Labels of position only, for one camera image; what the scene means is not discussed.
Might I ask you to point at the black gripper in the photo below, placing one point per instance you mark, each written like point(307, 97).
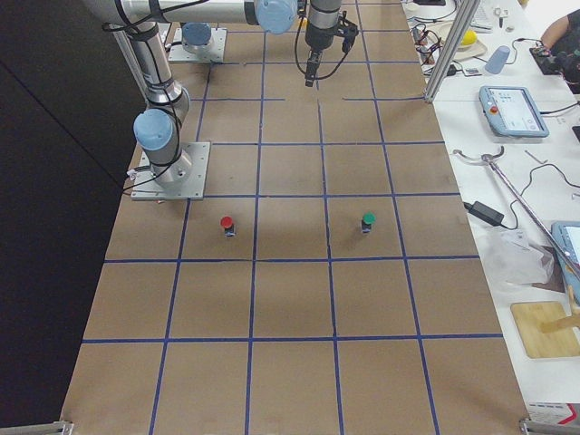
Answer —
point(316, 39)

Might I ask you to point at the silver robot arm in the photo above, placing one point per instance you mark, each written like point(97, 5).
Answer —
point(136, 26)
point(325, 21)

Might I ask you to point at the green push button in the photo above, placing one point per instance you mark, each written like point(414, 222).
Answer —
point(367, 221)

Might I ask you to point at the red push button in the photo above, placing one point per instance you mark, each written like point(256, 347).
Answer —
point(228, 225)

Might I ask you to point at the beige tray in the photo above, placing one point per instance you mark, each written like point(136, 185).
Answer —
point(471, 48)

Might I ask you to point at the yellow lemon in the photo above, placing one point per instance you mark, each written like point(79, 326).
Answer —
point(469, 38)

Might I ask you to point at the blue plastic cup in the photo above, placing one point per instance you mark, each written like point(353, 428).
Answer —
point(497, 61)

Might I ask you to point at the metal grabber stick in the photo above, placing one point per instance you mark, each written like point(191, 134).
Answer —
point(491, 161)

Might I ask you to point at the blue teach pendant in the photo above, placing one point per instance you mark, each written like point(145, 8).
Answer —
point(566, 233)
point(511, 112)

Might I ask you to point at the black power adapter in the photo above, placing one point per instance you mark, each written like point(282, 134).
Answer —
point(484, 213)

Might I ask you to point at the clear plastic bag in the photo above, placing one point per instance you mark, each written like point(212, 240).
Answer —
point(511, 257)

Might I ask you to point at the wooden cutting board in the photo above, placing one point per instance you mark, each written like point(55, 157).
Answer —
point(545, 329)

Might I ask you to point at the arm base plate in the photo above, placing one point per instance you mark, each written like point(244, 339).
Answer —
point(213, 51)
point(186, 178)

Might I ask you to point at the aluminium frame post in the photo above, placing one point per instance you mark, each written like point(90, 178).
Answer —
point(459, 27)

